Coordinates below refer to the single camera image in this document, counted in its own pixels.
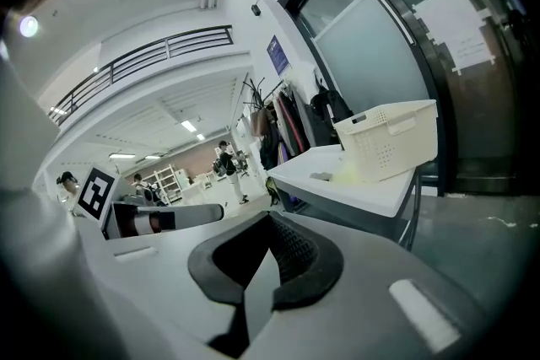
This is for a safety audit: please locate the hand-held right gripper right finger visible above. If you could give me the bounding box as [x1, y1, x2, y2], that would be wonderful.
[235, 211, 497, 360]

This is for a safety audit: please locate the taped white paper sheet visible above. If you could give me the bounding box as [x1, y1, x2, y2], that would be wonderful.
[415, 0, 497, 76]

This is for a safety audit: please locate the blue wall poster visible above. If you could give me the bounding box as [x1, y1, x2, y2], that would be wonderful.
[266, 35, 290, 76]

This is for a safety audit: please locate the dark garment red stripe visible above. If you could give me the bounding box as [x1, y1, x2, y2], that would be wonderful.
[276, 90, 311, 159]

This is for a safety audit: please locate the black yellow bag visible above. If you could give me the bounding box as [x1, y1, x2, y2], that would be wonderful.
[264, 175, 279, 207]

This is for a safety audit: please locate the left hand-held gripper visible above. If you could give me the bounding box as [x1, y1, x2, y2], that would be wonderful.
[77, 167, 225, 241]

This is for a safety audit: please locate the yellow cloth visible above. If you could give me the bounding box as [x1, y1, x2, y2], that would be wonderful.
[331, 164, 364, 185]

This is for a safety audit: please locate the white table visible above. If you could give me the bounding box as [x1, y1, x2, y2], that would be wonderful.
[269, 172, 423, 250]

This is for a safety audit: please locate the brown hanging bag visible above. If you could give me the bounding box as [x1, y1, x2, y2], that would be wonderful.
[251, 105, 271, 137]

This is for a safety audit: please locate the black balcony railing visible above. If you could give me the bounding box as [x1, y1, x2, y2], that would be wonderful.
[48, 24, 234, 126]

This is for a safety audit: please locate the black coat stand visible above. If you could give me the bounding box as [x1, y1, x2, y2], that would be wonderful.
[242, 75, 267, 109]

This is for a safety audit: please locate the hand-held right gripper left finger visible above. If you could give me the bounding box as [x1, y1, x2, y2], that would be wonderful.
[84, 211, 272, 360]

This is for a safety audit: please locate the person's left hand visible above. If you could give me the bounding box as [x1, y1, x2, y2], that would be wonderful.
[133, 212, 162, 236]

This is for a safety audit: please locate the round ceiling lamp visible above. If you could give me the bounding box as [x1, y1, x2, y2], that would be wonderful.
[19, 15, 39, 38]

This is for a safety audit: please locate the cream perforated plastic basket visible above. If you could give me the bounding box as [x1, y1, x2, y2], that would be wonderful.
[332, 99, 439, 184]

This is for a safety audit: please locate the white shelf unit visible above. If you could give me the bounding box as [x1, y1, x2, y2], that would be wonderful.
[154, 164, 178, 206]

